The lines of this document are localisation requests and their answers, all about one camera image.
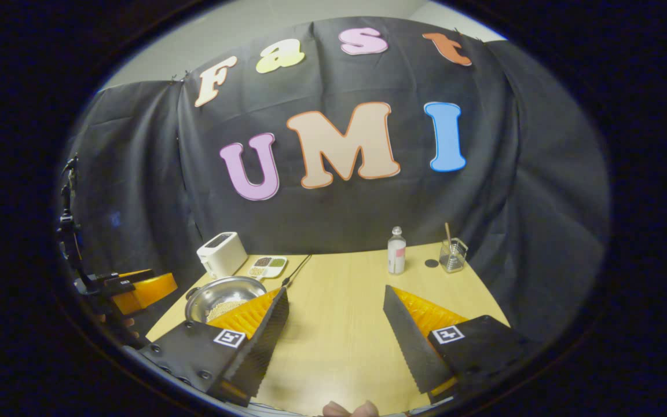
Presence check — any pile of yellow soybeans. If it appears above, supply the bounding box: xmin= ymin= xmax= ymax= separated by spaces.
xmin=206 ymin=299 xmax=243 ymax=321

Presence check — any stainless steel pot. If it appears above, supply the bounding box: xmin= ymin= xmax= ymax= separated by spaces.
xmin=185 ymin=276 xmax=268 ymax=324

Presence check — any black backdrop cloth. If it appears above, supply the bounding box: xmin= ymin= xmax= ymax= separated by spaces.
xmin=58 ymin=16 xmax=611 ymax=348

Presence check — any white compartment seasoning tray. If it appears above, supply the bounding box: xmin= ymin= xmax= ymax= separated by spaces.
xmin=247 ymin=256 xmax=288 ymax=280

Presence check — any black power cable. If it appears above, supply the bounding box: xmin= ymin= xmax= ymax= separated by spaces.
xmin=280 ymin=255 xmax=312 ymax=288

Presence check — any black tripod stand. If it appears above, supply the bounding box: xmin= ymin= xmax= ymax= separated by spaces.
xmin=57 ymin=153 xmax=86 ymax=290

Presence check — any white toaster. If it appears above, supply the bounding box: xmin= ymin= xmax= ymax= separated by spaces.
xmin=196 ymin=232 xmax=248 ymax=279

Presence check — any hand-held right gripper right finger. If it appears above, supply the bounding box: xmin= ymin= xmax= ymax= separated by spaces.
xmin=383 ymin=284 xmax=530 ymax=405

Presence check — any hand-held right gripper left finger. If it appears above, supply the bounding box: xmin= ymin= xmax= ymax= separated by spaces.
xmin=135 ymin=286 xmax=291 ymax=407

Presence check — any metal wire holder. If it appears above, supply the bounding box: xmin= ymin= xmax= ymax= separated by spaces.
xmin=439 ymin=237 xmax=469 ymax=273

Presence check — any clear bottle with white label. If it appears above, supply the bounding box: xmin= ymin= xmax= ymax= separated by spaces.
xmin=387 ymin=226 xmax=407 ymax=275

